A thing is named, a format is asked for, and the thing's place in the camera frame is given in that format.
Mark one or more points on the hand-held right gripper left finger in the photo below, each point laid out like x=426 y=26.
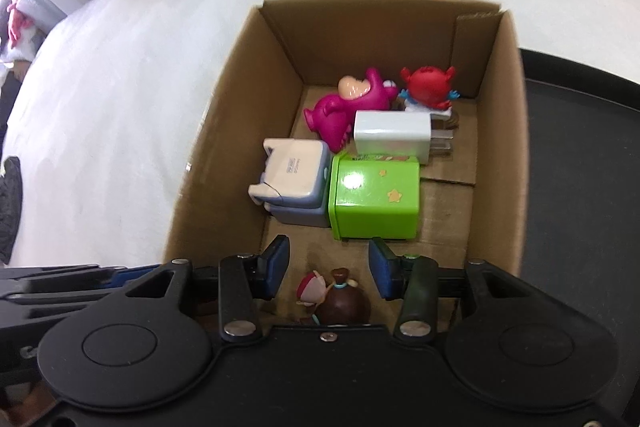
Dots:
x=277 y=268

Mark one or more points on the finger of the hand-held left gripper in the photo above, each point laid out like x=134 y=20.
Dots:
x=45 y=307
x=75 y=274

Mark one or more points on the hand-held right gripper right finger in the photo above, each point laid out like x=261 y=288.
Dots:
x=380 y=273

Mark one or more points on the brown-haired doll figurine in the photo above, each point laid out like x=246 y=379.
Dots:
x=345 y=307

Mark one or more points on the green toy box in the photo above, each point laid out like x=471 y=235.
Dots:
x=375 y=202

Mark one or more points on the white plug charger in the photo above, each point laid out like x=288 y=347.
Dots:
x=390 y=132

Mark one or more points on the red crab figurine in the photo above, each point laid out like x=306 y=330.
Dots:
x=430 y=84

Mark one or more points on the black plastic tray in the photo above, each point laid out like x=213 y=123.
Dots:
x=575 y=157

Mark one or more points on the brown cardboard box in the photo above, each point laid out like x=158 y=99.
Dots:
x=350 y=42

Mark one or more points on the black cloth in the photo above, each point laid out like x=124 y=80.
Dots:
x=11 y=207

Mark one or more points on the white table cloth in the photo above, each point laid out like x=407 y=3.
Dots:
x=125 y=82

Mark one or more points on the pink white bundle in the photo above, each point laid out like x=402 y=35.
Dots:
x=20 y=17

